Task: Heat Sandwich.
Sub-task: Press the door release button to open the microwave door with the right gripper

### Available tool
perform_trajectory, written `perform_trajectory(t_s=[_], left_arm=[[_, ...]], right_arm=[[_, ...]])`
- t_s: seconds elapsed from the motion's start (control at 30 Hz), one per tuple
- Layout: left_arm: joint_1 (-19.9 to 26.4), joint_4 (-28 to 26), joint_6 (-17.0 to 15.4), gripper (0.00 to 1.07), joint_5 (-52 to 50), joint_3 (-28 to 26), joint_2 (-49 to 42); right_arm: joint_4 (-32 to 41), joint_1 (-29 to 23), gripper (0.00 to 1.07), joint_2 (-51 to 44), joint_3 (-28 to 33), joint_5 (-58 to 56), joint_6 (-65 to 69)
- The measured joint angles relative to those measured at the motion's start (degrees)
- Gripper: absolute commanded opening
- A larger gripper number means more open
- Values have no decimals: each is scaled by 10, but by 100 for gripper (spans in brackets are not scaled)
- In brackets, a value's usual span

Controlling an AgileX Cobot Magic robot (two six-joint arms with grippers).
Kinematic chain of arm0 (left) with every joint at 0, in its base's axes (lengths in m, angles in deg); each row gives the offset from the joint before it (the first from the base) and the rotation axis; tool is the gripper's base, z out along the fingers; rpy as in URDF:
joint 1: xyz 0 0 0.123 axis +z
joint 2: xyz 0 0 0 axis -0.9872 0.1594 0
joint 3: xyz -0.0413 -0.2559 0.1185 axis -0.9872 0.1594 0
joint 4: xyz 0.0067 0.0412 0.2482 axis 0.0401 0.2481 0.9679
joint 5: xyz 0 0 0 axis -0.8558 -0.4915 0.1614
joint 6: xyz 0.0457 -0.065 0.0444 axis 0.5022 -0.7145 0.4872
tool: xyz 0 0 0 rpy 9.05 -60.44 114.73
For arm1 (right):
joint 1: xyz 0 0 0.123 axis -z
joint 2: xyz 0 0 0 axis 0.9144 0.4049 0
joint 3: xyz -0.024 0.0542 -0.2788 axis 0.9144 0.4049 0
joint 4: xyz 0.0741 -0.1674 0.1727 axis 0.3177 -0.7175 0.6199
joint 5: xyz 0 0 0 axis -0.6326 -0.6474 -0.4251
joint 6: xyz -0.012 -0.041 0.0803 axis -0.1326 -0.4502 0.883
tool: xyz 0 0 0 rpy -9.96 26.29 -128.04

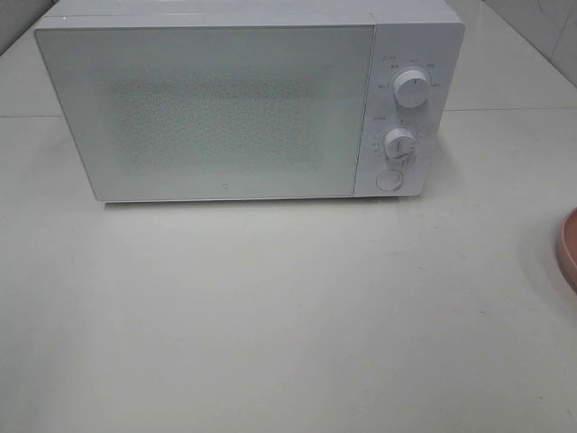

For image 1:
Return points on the lower white timer knob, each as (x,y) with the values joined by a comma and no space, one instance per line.
(399,142)

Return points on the upper white power knob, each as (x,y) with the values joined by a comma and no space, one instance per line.
(411,87)

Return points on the pink plate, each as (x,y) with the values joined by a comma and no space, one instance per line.
(565,248)

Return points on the white microwave oven body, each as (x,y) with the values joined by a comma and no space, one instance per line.
(424,34)

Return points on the white microwave door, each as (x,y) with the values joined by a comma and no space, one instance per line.
(170,114)

